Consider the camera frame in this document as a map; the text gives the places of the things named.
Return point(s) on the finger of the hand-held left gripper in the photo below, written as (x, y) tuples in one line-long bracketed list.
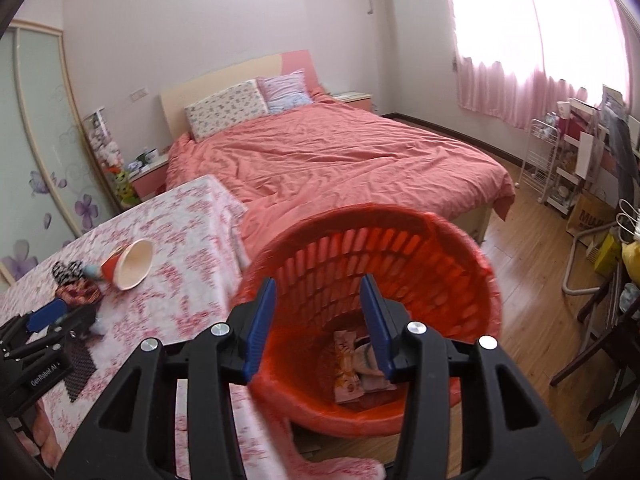
[(75, 322), (47, 316)]

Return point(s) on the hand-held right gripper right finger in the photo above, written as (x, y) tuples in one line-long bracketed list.
[(375, 325)]

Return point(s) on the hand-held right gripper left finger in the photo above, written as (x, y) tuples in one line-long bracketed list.
[(262, 332)]

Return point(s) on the black daisy print scrunchie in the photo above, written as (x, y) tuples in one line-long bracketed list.
[(67, 271)]

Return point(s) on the orange plastic basket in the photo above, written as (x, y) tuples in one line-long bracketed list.
[(450, 260)]

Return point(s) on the white crumpled wrapper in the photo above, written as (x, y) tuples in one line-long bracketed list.
[(371, 362)]

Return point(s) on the orange white snack packet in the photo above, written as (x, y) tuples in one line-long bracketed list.
[(346, 367)]

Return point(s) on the red white paper cup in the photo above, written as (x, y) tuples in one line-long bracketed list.
[(132, 264)]

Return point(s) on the pink floral tablecloth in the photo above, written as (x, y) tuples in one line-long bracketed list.
[(190, 240)]

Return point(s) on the green plush toy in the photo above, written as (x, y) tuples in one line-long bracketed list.
[(125, 187)]

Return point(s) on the pink nightstand with mugs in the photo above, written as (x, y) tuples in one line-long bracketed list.
[(149, 177)]

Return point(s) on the bed with coral cover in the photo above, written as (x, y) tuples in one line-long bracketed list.
[(325, 160)]

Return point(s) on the dark mug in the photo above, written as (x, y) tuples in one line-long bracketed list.
[(145, 157)]

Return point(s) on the wardrobe with purple flower doors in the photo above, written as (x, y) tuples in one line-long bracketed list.
[(35, 135)]

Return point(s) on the glass display tube with plush toys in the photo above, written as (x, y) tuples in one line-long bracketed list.
[(102, 140)]

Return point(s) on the dark wooden chair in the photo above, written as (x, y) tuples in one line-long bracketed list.
[(600, 340)]

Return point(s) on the white floral pillow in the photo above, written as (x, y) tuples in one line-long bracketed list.
[(225, 110)]

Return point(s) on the brown cardboard box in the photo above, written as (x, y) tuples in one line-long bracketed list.
[(590, 217)]

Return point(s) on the white storage trolley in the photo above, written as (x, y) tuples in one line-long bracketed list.
[(567, 180)]

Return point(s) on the yellow green box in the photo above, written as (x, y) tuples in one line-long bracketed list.
[(607, 255)]

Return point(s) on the pink striped pillow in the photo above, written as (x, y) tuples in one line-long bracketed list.
[(285, 89)]

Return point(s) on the yellow bag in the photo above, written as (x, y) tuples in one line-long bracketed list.
[(631, 260)]

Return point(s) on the white board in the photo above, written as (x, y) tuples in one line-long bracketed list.
[(588, 157)]

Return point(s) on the dark panel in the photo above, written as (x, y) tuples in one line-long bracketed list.
[(625, 155)]

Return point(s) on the pink curtain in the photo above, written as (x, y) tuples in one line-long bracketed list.
[(530, 35)]

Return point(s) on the white metal tube frame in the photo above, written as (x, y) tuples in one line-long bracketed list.
[(570, 270)]

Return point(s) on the wall outlet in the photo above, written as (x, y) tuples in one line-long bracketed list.
[(139, 94)]

